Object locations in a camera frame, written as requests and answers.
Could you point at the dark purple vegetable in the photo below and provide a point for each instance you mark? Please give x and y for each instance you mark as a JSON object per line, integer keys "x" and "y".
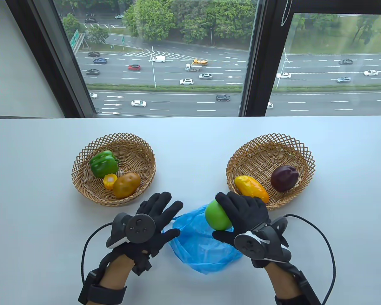
{"x": 284, "y": 178}

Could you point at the green apple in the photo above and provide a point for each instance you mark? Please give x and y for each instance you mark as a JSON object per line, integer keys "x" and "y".
{"x": 216, "y": 217}

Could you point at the person's left hand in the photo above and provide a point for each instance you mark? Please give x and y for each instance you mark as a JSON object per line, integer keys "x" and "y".
{"x": 160, "y": 209}

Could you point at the yellow elongated fruit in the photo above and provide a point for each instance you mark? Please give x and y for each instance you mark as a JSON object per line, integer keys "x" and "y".
{"x": 250, "y": 187}

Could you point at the yellow brown potato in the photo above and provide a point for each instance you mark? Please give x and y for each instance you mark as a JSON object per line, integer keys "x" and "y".
{"x": 127, "y": 186}

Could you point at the black window frame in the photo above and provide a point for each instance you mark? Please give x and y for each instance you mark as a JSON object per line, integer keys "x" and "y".
{"x": 263, "y": 79}

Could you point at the person's right forearm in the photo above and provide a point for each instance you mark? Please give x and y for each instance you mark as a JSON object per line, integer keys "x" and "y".
{"x": 281, "y": 279}

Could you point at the person's right hand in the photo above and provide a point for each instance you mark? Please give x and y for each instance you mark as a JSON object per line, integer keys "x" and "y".
{"x": 247, "y": 213}

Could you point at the green bell pepper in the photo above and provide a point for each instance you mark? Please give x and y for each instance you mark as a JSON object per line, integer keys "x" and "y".
{"x": 103, "y": 163}

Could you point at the black hand controller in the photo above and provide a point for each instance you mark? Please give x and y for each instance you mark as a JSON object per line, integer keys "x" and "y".
{"x": 141, "y": 228}
{"x": 250, "y": 244}

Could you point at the black left hand controller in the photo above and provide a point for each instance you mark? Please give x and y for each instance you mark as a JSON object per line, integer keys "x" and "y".
{"x": 141, "y": 228}

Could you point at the person's left forearm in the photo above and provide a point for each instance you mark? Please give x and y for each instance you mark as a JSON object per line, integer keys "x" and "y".
{"x": 116, "y": 273}

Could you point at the black right hand controller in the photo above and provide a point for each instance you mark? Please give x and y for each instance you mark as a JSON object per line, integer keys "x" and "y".
{"x": 250, "y": 244}

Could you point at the yellow corn piece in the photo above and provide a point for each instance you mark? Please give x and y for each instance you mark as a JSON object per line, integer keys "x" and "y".
{"x": 109, "y": 181}

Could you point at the round wicker basket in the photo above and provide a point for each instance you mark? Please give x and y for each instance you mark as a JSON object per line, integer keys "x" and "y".
{"x": 136, "y": 152}
{"x": 263, "y": 152}

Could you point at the blue plastic bag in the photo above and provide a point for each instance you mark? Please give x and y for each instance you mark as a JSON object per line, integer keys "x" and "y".
{"x": 203, "y": 251}

